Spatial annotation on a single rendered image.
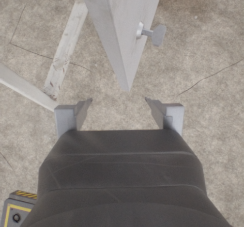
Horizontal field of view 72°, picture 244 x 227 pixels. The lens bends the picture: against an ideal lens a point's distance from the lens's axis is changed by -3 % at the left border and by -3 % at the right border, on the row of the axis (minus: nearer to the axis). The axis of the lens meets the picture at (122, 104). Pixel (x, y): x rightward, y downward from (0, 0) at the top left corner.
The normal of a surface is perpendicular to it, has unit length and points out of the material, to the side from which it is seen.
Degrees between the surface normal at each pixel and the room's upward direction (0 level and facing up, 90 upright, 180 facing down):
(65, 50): 0
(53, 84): 0
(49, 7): 0
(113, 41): 90
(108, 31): 90
